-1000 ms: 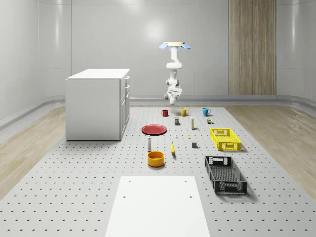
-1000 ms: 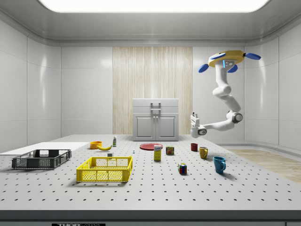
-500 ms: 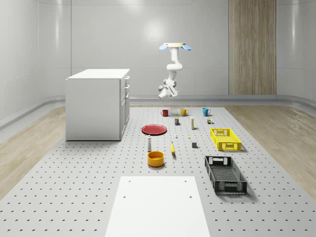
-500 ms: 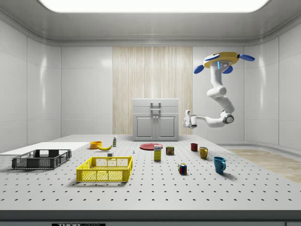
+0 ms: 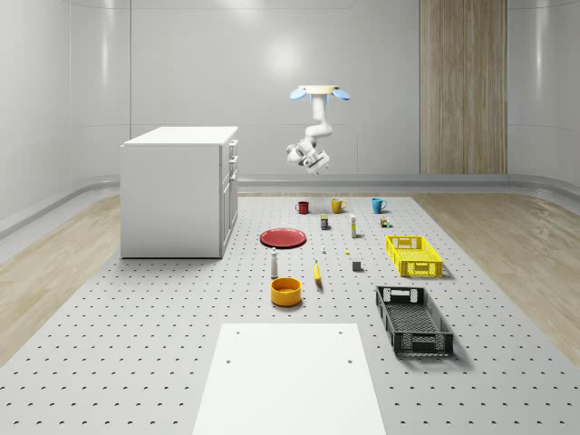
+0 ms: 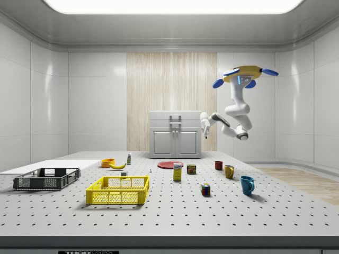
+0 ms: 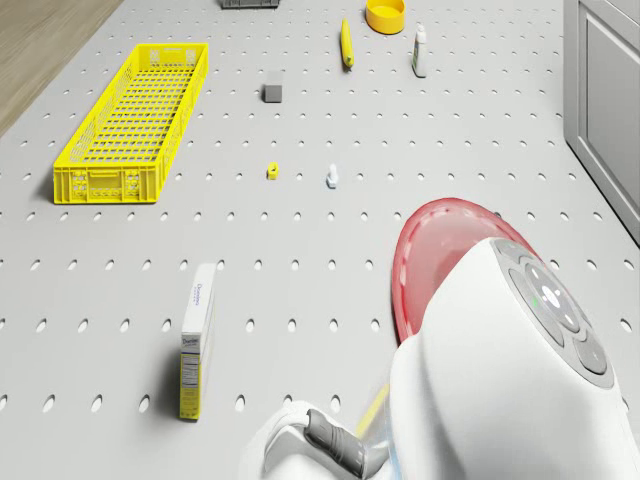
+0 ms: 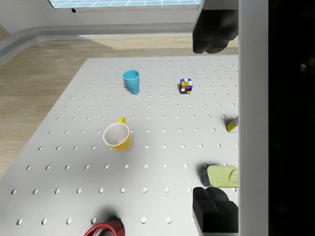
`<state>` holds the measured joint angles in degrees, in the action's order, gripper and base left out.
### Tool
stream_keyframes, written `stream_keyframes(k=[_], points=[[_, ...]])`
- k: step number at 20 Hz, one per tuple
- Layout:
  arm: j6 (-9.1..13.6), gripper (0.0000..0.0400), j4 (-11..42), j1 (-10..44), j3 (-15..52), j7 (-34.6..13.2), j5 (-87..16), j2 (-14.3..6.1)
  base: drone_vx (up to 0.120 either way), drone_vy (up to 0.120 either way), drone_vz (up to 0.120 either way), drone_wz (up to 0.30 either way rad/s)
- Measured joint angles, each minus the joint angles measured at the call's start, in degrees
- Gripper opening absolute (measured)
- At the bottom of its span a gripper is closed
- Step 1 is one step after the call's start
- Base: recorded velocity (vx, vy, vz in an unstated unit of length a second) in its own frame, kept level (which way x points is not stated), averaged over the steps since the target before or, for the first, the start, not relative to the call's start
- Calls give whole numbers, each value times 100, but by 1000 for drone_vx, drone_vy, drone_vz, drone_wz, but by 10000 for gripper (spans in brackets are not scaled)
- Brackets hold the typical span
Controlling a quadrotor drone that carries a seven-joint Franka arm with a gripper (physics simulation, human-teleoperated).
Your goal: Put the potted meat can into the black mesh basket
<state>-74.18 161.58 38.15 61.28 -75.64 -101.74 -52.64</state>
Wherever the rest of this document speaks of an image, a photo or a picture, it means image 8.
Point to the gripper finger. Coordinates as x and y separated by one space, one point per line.
214 32
216 214

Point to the flat-sided can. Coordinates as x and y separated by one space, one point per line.
219 177

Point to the puzzle cube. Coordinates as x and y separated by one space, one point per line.
186 86

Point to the yellow box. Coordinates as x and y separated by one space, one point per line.
232 126

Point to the blue mug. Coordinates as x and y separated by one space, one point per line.
133 83

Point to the red mug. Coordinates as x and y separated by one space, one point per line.
118 227

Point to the yellow mug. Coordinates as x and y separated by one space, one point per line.
124 145

